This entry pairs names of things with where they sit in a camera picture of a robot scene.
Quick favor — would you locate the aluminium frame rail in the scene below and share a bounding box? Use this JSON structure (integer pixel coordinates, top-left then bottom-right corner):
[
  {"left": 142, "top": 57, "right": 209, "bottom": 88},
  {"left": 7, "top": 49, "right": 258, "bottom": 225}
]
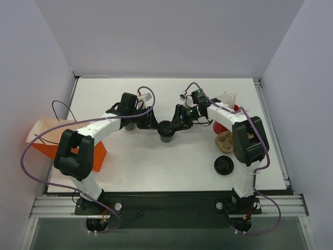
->
[{"left": 30, "top": 195, "right": 309, "bottom": 219}]

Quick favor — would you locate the black cup lid on table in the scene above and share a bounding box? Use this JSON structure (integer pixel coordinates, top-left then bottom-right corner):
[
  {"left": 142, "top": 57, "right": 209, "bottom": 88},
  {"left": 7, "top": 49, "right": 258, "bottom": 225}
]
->
[{"left": 214, "top": 156, "right": 234, "bottom": 176}]

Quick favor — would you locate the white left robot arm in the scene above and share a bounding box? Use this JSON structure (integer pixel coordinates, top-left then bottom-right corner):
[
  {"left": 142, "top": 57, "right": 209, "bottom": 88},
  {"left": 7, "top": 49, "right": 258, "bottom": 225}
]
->
[{"left": 54, "top": 91, "right": 158, "bottom": 214}]

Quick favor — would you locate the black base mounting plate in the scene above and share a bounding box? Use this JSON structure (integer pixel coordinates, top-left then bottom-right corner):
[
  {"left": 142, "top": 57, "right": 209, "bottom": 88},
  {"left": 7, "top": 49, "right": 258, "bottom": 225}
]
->
[{"left": 74, "top": 191, "right": 262, "bottom": 231}]

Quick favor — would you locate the brown cardboard cup carrier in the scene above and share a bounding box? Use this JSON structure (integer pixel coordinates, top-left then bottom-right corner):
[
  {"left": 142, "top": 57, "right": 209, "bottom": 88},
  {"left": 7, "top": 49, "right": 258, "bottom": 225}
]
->
[{"left": 215, "top": 130, "right": 233, "bottom": 154}]

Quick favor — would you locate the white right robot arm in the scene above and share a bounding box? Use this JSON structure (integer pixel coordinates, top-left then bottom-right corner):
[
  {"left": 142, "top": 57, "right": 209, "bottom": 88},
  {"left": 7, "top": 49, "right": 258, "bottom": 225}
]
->
[{"left": 164, "top": 89, "right": 270, "bottom": 213}]

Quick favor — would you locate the orange paper bag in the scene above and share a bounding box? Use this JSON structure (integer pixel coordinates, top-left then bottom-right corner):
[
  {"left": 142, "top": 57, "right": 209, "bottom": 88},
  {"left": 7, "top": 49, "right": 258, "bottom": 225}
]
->
[{"left": 26, "top": 118, "right": 107, "bottom": 172}]

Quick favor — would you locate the red straw holder cup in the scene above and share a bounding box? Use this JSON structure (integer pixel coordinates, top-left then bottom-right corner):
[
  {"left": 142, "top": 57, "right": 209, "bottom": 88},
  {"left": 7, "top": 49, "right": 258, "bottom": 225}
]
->
[{"left": 213, "top": 105, "right": 239, "bottom": 134}]

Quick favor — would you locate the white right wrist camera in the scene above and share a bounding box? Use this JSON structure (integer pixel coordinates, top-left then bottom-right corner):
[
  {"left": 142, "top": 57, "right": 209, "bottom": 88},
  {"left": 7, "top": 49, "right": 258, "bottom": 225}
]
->
[{"left": 180, "top": 91, "right": 195, "bottom": 107}]

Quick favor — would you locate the black cup lid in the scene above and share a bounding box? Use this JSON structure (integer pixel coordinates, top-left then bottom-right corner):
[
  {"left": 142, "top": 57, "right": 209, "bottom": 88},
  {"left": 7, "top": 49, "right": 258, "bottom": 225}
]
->
[
  {"left": 158, "top": 120, "right": 175, "bottom": 137},
  {"left": 214, "top": 156, "right": 234, "bottom": 176}
]

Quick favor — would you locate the dark coffee cup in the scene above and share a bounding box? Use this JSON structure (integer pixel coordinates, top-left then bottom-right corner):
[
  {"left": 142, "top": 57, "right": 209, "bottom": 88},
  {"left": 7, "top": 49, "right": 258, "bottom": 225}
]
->
[
  {"left": 160, "top": 135, "right": 173, "bottom": 143},
  {"left": 125, "top": 124, "right": 136, "bottom": 131}
]

